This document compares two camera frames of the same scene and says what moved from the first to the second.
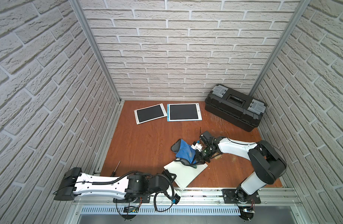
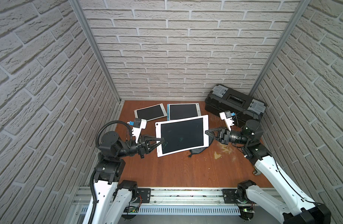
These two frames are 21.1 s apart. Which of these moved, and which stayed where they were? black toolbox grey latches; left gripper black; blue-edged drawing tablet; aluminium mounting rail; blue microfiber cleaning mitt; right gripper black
Moved: left gripper black; right gripper black; blue microfiber cleaning mitt
Stayed: black toolbox grey latches; blue-edged drawing tablet; aluminium mounting rail
